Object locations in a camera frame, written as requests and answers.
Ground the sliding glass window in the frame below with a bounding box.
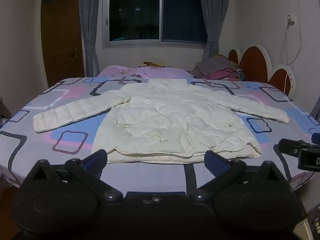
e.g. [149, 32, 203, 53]
[102, 0, 208, 50]

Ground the grey appliance with buttons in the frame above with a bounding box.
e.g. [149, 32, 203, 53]
[292, 211, 320, 240]

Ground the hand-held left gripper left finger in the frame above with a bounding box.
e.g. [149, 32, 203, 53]
[22, 149, 123, 202]

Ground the brown wooden door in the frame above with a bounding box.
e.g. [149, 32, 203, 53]
[41, 0, 85, 87]

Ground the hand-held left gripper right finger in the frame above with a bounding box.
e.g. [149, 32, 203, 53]
[188, 150, 291, 202]

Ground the patterned bed sheet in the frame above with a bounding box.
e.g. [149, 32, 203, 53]
[0, 76, 320, 197]

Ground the pink pillow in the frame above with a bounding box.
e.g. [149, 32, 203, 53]
[97, 65, 194, 80]

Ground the red and white headboard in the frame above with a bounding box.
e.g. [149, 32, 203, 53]
[227, 43, 297, 98]

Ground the pile of folded clothes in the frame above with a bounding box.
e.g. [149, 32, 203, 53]
[188, 54, 245, 82]

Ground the yellow cloth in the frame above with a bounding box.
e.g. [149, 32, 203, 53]
[138, 61, 173, 68]

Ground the white puffer jacket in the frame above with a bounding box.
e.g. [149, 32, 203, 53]
[33, 78, 290, 164]

